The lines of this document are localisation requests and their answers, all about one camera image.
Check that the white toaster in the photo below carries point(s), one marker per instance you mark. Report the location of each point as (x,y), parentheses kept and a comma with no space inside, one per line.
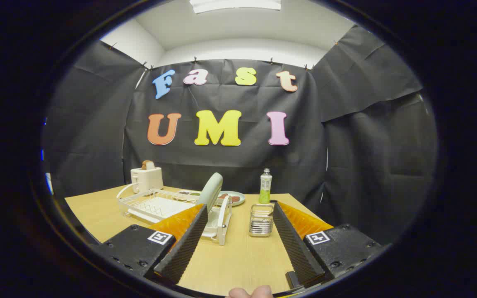
(146,179)

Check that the green plate with food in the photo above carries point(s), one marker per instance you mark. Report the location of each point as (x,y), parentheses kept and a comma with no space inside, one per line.
(238,195)

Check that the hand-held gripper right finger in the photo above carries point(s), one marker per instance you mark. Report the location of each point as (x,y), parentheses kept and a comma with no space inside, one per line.
(298,248)

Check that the green and white bottle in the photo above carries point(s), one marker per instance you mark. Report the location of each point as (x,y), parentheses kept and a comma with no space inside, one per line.
(265,186)

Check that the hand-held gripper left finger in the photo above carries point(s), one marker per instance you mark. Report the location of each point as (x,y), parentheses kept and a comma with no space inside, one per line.
(182,248)

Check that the small white sauce dish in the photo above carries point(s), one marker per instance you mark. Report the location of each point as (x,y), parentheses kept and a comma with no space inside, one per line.
(189,193)

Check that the pale green plate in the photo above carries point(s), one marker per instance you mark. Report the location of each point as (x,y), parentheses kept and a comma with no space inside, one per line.
(211,189)

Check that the ceiling light panel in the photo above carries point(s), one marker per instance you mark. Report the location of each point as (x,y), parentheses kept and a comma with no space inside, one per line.
(234,5)

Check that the toasted bread slice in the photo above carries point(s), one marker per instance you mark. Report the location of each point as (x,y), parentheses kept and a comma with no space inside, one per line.
(148,164)

